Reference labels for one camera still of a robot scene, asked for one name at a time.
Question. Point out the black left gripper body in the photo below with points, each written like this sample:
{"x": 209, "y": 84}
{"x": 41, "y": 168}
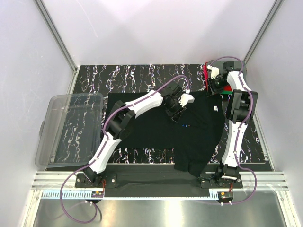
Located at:
{"x": 176, "y": 113}

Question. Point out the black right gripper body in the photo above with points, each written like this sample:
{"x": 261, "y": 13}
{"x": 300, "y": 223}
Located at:
{"x": 215, "y": 83}

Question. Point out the black t shirt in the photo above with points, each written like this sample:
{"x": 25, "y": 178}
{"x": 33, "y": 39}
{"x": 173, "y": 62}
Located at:
{"x": 193, "y": 137}

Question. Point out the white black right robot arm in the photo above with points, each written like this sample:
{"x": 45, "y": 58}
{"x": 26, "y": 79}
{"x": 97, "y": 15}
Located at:
{"x": 239, "y": 112}

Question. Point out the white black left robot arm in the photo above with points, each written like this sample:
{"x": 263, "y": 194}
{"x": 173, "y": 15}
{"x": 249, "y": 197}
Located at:
{"x": 120, "y": 121}

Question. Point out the folded green t shirt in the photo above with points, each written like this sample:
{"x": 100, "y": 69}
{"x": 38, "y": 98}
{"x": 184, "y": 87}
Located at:
{"x": 226, "y": 92}

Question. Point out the folded red t shirt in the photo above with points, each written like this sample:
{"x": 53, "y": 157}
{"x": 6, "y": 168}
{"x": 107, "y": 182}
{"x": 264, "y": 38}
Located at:
{"x": 206, "y": 75}

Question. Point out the folded grey t shirt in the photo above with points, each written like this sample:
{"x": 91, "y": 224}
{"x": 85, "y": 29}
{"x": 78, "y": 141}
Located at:
{"x": 222, "y": 64}

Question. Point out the black marble pattern mat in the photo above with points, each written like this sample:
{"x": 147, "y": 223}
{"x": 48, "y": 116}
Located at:
{"x": 106, "y": 79}

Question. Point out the clear plastic bin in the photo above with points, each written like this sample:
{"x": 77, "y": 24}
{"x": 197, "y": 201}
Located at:
{"x": 70, "y": 132}

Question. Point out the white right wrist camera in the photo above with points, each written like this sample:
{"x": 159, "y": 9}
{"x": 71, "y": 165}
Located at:
{"x": 213, "y": 71}

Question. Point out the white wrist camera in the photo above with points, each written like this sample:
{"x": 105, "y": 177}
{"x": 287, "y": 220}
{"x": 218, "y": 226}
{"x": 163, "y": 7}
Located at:
{"x": 185, "y": 99}
{"x": 213, "y": 71}

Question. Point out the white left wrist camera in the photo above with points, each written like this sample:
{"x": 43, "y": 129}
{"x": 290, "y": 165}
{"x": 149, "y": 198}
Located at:
{"x": 185, "y": 99}

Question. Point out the right aluminium corner post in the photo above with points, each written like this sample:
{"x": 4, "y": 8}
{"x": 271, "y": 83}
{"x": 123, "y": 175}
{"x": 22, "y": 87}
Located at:
{"x": 263, "y": 29}

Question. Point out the aluminium corner post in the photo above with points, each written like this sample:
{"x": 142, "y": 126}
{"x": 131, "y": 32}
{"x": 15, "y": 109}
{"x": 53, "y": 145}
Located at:
{"x": 263, "y": 29}
{"x": 55, "y": 33}

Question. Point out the aluminium frame rail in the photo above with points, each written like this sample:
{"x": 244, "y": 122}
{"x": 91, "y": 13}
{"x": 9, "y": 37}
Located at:
{"x": 53, "y": 180}

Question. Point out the white slotted cable duct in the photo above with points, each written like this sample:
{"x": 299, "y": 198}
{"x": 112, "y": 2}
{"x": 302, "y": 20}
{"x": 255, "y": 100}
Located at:
{"x": 72, "y": 194}

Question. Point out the left aluminium corner post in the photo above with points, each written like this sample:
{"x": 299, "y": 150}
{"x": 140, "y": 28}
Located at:
{"x": 55, "y": 33}

